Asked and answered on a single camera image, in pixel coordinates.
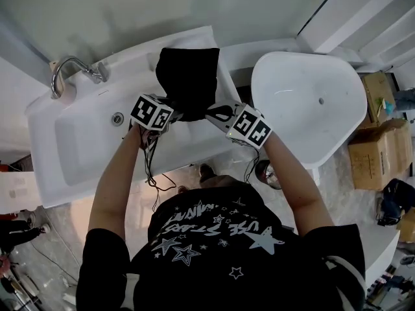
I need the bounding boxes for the white ceramic washbasin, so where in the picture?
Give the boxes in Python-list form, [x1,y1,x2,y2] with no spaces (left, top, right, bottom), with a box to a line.
[25,25,238,209]

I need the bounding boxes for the black drawstring bag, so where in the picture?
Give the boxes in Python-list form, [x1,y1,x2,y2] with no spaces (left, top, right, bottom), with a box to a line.
[154,46,221,123]

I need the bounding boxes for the chrome faucet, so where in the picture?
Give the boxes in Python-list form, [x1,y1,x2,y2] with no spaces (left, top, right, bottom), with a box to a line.
[51,56,110,100]

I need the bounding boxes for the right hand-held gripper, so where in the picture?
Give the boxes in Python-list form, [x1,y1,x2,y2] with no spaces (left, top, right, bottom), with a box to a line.
[204,100,272,150]

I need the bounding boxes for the left hand-held gripper cable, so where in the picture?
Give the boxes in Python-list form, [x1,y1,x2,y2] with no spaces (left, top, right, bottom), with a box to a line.
[139,130,178,193]

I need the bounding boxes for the cardboard box with small items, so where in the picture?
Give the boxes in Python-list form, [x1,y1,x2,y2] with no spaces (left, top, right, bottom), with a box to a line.
[359,71,398,130]

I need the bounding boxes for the person's right forearm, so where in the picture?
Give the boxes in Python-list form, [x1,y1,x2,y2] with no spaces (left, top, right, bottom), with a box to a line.
[259,131,335,240]

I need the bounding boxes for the person's black star-print T-shirt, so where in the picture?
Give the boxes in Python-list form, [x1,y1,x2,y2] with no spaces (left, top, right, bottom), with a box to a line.
[76,183,367,311]

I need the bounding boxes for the large taped cardboard box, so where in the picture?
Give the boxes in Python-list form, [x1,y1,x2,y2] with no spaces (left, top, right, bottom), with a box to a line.
[348,118,415,191]

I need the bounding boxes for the dark blue backpack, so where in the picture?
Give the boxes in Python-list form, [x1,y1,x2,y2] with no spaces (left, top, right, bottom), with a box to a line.
[375,178,411,228]

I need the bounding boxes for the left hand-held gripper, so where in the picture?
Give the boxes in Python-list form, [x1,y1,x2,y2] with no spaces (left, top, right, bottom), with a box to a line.
[128,92,182,137]

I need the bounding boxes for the right hand-held gripper cable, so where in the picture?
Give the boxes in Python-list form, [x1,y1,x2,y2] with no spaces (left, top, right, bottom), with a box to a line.
[242,146,262,185]

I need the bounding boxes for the white bathtub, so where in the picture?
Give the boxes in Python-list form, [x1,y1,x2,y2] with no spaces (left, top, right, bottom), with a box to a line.
[251,51,368,181]

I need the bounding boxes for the person's grey trousers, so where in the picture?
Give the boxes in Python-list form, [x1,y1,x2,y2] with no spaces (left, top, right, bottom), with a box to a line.
[199,173,247,191]

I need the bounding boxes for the person's left forearm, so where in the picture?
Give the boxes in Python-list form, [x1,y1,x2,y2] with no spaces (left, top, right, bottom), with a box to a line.
[87,123,155,243]

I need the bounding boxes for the hand-held gripper cable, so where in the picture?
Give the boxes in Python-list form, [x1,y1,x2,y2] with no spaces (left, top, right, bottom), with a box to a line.
[242,146,262,185]
[139,130,178,193]

